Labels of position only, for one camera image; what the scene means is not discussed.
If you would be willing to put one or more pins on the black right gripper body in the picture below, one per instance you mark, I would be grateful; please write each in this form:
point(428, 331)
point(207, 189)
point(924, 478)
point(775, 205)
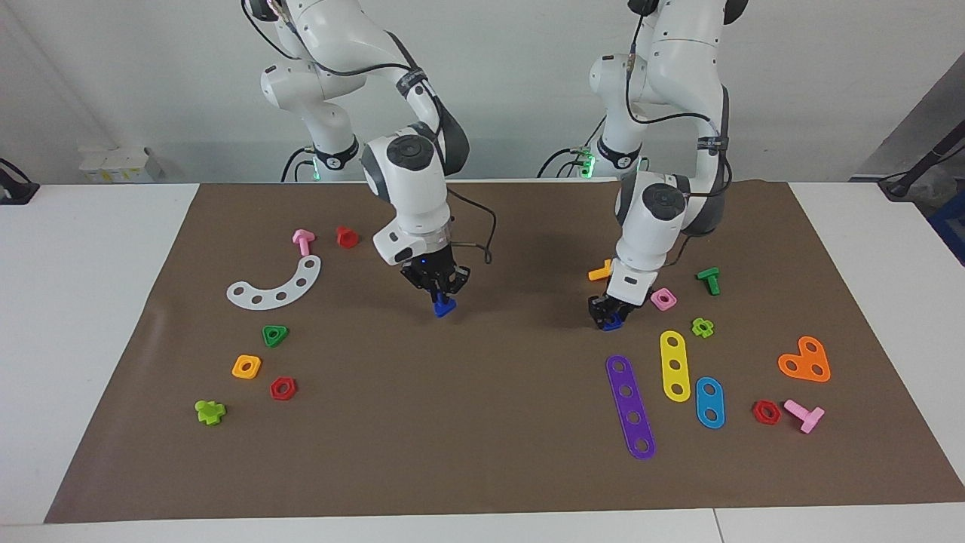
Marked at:
point(433, 271)

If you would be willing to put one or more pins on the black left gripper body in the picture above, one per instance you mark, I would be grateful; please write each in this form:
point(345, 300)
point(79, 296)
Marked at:
point(609, 304)

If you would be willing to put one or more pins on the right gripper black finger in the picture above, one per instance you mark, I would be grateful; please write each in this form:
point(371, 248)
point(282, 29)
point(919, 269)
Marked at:
point(455, 286)
point(433, 294)

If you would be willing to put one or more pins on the blue square plastic nut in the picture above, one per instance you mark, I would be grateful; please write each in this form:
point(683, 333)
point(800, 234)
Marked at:
point(611, 324)

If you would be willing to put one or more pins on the blue triangle-head plastic screw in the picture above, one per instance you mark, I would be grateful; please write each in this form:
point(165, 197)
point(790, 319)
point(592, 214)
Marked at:
point(445, 308)

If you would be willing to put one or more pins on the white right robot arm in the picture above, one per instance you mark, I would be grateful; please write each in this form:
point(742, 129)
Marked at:
point(415, 188)

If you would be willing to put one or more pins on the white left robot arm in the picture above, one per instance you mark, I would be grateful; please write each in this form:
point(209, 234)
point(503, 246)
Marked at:
point(648, 226)

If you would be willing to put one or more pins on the orange-yellow plastic screw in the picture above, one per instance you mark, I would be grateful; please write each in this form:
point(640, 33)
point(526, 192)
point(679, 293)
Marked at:
point(599, 273)

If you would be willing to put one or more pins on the pink square plastic nut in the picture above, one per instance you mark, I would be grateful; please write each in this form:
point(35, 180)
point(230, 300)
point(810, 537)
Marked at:
point(671, 305)

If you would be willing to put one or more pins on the green cross-shaped plastic nut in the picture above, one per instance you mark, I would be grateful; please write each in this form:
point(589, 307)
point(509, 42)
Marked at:
point(695, 326)

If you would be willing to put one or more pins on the red plastic screw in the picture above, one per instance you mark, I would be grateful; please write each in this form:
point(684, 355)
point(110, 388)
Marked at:
point(347, 238)

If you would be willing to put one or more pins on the dark green plastic screw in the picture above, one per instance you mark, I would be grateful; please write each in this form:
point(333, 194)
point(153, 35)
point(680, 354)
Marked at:
point(710, 280)

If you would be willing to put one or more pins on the pink plastic screw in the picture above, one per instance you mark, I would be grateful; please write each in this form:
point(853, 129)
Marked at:
point(810, 417)
point(303, 243)

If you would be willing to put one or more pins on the green triangular plastic nut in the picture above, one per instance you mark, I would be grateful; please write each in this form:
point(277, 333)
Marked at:
point(268, 332)

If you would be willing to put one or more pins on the red hexagonal plastic nut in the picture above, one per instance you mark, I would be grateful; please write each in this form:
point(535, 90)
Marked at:
point(292, 392)
point(776, 416)

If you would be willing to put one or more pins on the orange square plastic nut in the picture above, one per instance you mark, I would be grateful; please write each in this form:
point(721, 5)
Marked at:
point(237, 371)

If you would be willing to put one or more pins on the lime green cross nut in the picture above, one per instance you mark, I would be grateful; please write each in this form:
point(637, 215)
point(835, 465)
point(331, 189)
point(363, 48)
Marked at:
point(209, 413)

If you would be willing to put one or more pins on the yellow three-hole strip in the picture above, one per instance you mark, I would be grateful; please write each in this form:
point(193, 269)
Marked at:
point(675, 354)

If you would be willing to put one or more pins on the purple four-hole strip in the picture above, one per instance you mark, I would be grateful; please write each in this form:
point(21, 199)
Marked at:
point(630, 403)

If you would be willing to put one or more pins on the blue two-hole strip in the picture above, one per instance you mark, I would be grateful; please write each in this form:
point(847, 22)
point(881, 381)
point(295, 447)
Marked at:
point(709, 403)

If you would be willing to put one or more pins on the white curved five-hole plate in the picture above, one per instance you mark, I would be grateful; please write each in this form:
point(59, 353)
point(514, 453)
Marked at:
point(269, 299)

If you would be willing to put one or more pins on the brown table mat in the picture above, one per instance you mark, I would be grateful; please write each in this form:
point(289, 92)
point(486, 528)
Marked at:
point(482, 452)

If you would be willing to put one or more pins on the orange three-hole corner plate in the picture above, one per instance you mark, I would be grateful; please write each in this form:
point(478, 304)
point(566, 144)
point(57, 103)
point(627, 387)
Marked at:
point(804, 360)

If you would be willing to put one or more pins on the white cardboard box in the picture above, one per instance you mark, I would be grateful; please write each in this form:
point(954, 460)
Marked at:
point(121, 164)

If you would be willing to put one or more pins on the black stand pole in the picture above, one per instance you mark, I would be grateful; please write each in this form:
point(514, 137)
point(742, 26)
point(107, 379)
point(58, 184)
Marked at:
point(923, 162)

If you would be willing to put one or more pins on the blue crate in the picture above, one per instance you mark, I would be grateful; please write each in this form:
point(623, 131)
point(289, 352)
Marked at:
point(951, 226)

